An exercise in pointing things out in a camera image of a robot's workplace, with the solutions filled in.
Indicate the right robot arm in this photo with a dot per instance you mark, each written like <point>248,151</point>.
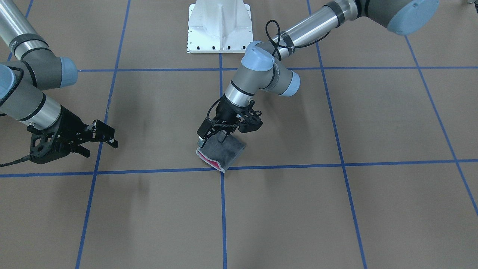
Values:
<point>35,70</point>

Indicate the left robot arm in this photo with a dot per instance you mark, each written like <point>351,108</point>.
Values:
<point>261,67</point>

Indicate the pink towel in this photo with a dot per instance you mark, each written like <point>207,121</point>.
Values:
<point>221,156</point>

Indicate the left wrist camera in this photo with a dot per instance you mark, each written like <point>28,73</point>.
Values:
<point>251,118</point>

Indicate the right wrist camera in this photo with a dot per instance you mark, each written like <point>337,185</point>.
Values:
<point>51,143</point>

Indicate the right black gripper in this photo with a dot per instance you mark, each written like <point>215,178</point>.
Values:
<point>70,122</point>

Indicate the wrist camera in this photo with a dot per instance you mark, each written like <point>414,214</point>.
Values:
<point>251,118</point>
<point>51,143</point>

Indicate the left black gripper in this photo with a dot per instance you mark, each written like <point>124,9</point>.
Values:
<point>227,108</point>

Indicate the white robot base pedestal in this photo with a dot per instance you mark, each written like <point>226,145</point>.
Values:
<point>219,26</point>

